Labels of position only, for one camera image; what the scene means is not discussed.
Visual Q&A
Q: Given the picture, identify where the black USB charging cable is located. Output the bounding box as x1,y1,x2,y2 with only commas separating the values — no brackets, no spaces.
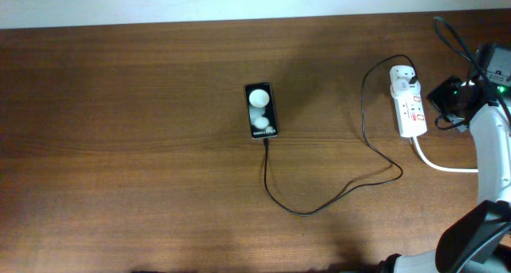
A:
262,53,420,217

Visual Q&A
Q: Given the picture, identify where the black Galaxy flip phone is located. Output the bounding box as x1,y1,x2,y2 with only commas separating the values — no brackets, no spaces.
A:
244,82,279,139

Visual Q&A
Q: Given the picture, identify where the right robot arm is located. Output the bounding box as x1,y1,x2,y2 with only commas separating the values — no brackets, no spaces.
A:
378,43,510,272

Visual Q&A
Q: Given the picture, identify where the white USB charger plug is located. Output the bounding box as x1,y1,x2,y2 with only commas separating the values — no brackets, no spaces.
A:
390,65,421,99

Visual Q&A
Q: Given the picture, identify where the white power strip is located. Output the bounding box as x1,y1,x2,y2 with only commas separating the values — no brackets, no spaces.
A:
393,92,427,138

